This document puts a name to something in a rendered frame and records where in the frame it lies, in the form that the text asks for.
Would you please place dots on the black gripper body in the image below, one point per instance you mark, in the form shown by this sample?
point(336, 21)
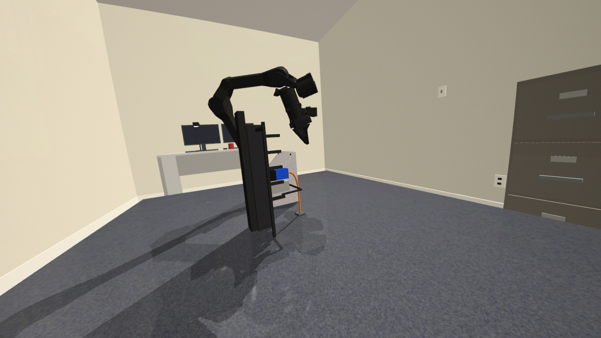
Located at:
point(294, 114)

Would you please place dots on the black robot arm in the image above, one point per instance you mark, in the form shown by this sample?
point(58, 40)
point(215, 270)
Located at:
point(278, 77)

